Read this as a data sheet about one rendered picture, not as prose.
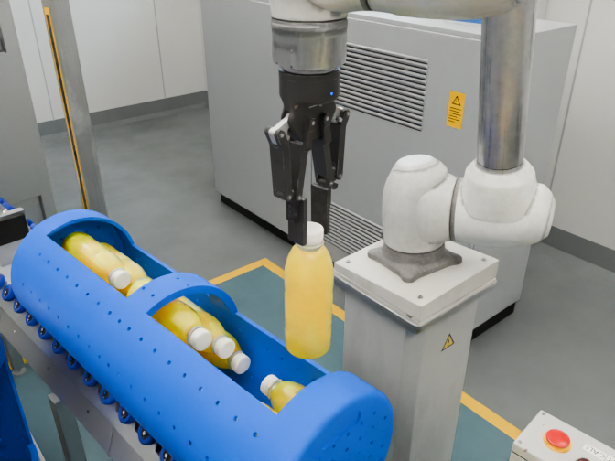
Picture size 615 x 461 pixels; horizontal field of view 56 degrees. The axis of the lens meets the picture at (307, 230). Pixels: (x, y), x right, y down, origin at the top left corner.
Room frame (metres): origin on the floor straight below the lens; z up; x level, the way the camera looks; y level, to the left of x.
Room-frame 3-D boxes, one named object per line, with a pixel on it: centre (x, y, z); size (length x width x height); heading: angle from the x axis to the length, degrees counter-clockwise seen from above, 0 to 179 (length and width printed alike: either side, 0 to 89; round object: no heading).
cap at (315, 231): (0.72, 0.00, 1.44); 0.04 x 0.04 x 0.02
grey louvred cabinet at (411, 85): (3.16, -0.21, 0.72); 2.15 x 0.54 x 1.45; 40
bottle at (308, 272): (0.72, 0.00, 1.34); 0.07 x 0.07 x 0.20
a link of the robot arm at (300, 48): (0.72, 0.00, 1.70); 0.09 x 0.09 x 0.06
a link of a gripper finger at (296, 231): (0.70, 0.01, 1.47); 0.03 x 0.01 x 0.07; 45
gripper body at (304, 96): (0.72, 0.00, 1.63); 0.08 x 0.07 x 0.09; 135
